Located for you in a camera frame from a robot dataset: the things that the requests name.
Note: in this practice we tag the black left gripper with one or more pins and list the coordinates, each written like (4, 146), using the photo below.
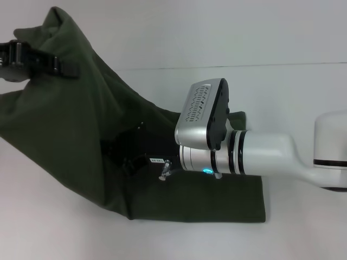
(13, 65)

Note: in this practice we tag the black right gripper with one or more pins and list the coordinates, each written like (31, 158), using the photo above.
(141, 154)

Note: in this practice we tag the dark green FREE t-shirt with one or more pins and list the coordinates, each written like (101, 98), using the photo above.
(67, 135)

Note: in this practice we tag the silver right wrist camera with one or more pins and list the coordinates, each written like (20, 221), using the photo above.
(203, 113)

